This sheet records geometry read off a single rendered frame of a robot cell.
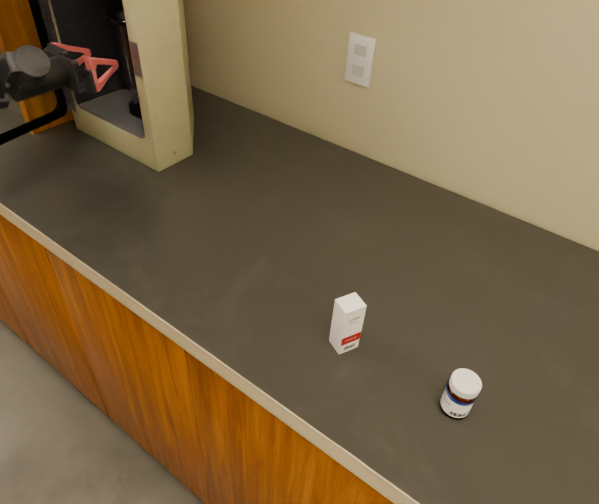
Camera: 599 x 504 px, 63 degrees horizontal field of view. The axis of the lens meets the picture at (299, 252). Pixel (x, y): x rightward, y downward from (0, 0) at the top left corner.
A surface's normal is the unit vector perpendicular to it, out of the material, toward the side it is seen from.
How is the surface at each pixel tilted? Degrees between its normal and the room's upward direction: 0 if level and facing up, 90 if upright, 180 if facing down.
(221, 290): 0
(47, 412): 0
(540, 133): 90
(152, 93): 90
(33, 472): 0
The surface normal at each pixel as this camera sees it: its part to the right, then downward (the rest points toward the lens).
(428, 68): -0.60, 0.50
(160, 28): 0.80, 0.43
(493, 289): 0.05, -0.75
